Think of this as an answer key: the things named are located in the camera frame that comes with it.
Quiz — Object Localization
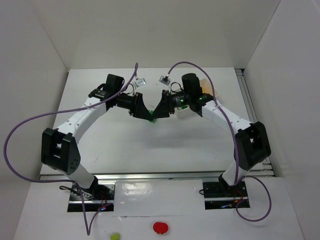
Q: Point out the red round lego piece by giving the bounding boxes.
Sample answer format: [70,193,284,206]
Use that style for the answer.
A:
[152,222,169,235]

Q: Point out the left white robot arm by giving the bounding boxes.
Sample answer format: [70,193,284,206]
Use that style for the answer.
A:
[41,74,153,199]

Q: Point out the dark green lego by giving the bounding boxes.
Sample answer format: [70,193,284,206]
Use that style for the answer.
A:
[149,110,157,123]

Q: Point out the aluminium rail right side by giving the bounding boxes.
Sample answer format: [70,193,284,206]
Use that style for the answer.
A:
[234,68,275,178]

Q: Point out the white divided plastic bin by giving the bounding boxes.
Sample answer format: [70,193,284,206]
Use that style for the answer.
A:
[171,74,219,119]

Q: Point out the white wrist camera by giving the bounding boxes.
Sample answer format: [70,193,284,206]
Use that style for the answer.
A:
[159,75,171,86]
[134,78,147,88]

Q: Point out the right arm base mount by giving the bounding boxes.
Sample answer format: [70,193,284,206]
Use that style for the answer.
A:
[199,181,250,210]

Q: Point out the light green floor lego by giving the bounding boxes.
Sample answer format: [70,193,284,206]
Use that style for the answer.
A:
[110,233,120,240]

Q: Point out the aluminium rail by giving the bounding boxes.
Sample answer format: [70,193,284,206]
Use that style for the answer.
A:
[234,68,275,178]
[38,170,233,182]

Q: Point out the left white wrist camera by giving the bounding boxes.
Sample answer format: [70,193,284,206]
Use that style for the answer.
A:
[134,78,147,88]

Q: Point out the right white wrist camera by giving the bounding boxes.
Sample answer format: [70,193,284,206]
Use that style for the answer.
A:
[159,75,171,86]

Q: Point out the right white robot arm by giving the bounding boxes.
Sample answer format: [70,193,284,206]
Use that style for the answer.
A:
[152,73,271,193]

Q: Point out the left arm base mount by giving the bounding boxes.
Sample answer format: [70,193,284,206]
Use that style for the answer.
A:
[59,181,116,213]

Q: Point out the aluminium rail front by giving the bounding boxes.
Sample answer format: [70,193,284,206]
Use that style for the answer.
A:
[38,170,233,182]

